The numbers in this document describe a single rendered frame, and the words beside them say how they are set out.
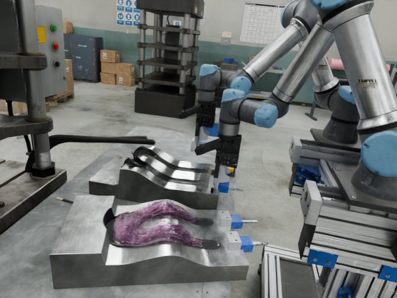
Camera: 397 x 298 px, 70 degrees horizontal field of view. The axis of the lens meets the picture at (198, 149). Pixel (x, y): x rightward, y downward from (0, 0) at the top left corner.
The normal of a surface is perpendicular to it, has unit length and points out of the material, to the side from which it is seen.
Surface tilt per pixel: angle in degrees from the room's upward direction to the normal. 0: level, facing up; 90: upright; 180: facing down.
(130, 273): 90
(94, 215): 0
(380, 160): 97
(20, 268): 0
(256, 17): 90
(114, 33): 90
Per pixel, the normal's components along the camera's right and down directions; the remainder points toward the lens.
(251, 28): -0.15, 0.36
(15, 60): 0.69, 0.33
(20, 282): 0.10, -0.92
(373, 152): -0.58, 0.36
